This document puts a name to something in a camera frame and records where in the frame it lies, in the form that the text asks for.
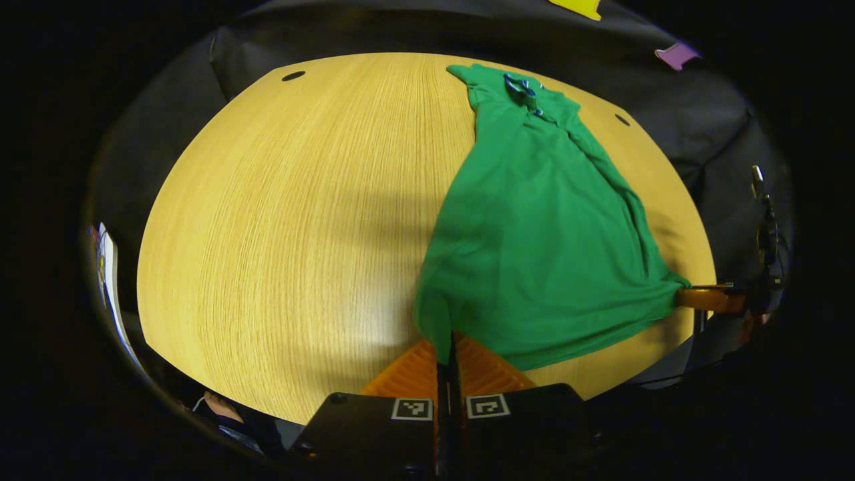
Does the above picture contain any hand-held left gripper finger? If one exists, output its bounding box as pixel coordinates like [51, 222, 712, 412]
[449, 332, 602, 481]
[289, 337, 447, 481]

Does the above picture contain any green T-shirt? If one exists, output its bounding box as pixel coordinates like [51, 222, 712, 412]
[413, 63, 692, 371]

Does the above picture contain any black backdrop cloth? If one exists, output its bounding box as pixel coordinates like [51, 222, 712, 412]
[87, 0, 796, 388]

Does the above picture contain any person's dark clothing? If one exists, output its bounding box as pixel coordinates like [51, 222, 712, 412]
[150, 374, 298, 462]

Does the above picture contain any white printed board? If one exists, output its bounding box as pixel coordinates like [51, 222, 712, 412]
[90, 222, 144, 371]

